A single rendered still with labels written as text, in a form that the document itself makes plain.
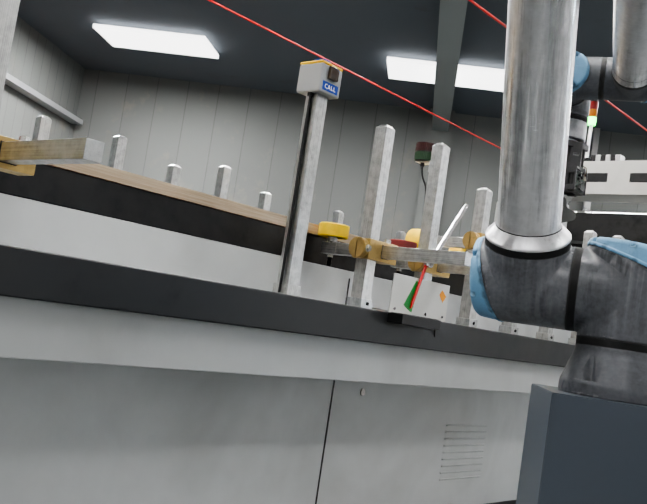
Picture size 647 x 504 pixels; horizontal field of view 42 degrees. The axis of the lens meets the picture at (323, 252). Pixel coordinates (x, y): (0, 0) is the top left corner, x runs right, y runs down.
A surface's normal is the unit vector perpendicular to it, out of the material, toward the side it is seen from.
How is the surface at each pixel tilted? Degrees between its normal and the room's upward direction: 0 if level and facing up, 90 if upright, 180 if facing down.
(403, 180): 90
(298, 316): 90
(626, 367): 70
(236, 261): 90
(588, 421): 90
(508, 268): 119
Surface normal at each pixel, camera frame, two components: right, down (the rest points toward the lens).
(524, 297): -0.36, 0.39
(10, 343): 0.75, 0.06
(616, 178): -0.65, -0.16
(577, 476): -0.11, -0.10
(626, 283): -0.33, -0.13
